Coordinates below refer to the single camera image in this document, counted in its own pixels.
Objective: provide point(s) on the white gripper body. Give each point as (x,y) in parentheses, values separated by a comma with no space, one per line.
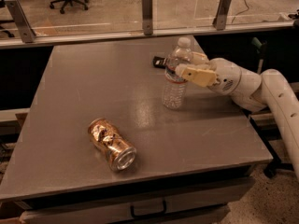
(224,76)

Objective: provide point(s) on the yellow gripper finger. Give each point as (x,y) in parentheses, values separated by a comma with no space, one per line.
(199,58)
(196,75)

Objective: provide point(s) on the clear plastic water bottle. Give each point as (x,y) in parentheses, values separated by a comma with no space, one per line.
(175,86)

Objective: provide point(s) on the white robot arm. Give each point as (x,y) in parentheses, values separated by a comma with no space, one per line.
(254,92)

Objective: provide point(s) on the crushed gold soda can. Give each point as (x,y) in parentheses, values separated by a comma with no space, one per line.
(119,153)

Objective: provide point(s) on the grey table drawer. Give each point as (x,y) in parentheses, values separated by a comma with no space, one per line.
(205,204)

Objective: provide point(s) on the right metal rail bracket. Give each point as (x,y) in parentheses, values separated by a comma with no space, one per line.
(220,19)

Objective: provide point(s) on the green handled pole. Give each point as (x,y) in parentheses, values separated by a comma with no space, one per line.
(261,50)

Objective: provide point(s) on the black drawer handle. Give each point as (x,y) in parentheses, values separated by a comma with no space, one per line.
(148,209)

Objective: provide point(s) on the metal guard rail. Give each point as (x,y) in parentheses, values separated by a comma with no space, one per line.
(45,41)

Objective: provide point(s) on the left metal rail bracket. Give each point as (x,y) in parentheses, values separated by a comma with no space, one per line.
(26,32)

